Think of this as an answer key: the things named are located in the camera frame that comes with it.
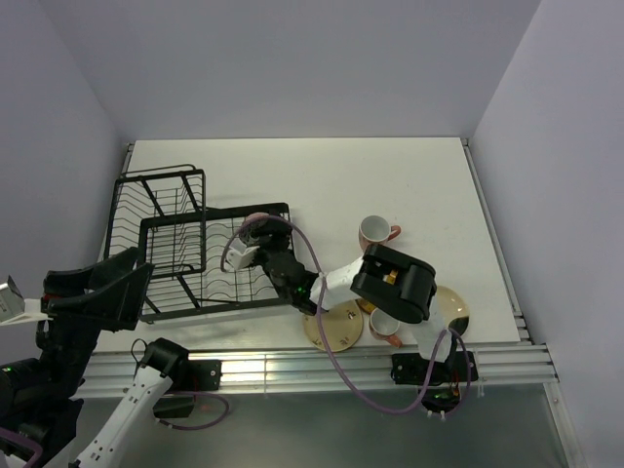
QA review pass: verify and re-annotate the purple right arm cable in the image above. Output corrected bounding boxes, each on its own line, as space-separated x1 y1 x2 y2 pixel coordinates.
219 215 478 416

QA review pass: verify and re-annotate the orange floral mug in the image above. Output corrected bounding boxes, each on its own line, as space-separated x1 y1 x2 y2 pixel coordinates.
358 215 402 251

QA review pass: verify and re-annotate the aluminium table edge rail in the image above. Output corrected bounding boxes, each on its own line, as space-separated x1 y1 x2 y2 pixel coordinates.
76 342 559 399

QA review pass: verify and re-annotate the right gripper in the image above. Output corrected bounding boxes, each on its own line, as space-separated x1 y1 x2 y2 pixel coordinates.
246 208 293 269

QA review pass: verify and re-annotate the cream plate with branch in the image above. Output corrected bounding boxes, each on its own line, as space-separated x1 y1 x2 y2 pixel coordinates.
435 285 470 335

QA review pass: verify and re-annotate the orange mug near edge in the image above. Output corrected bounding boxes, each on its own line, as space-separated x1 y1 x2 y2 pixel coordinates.
369 308 403 348

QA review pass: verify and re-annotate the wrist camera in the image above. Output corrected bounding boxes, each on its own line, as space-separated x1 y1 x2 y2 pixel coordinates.
224 238 259 272
0 276 48 327

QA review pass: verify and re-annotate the patterned ceramic bowl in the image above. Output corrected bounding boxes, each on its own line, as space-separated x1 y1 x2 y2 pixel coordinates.
241 212 271 238

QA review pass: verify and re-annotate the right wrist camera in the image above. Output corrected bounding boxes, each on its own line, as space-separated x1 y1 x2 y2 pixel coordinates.
224 238 259 272

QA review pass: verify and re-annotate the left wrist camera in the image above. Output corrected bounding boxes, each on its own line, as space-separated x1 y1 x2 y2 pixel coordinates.
0 276 48 327

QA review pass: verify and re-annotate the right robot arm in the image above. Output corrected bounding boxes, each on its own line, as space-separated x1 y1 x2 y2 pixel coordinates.
222 213 456 380

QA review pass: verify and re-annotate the yellow black patterned plate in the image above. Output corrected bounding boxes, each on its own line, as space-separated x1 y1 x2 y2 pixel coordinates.
356 298 376 315

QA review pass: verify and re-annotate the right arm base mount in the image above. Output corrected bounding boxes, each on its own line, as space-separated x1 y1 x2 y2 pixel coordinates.
390 351 479 414

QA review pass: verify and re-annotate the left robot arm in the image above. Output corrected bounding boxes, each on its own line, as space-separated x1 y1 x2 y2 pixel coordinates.
1 248 190 467

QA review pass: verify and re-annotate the cream plate with flowers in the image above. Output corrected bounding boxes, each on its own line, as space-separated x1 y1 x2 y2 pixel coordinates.
302 300 364 353

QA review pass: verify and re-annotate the black wire dish rack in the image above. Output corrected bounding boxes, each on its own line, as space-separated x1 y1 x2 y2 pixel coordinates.
101 164 290 325

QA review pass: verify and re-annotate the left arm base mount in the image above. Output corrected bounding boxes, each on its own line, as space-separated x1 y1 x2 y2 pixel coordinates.
153 360 221 419

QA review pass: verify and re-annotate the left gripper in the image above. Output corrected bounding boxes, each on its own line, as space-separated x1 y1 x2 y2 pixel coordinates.
40 245 153 398

